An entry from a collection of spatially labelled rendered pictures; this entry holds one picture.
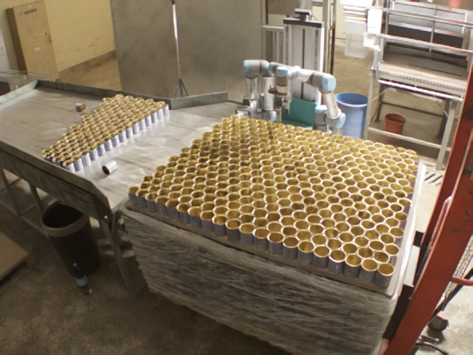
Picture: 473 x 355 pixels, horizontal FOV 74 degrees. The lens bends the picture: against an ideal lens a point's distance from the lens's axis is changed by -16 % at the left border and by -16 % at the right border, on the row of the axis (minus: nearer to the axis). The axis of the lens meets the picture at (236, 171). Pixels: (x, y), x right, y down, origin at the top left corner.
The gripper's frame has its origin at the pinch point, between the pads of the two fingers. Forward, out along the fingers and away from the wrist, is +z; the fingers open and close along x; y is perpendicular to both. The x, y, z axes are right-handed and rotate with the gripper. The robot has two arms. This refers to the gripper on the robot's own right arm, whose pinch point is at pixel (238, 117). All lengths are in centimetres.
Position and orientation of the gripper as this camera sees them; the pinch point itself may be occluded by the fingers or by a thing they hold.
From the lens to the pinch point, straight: 269.8
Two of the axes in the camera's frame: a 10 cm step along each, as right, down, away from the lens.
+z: -4.4, 4.9, -7.5
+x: -9.0, -1.8, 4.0
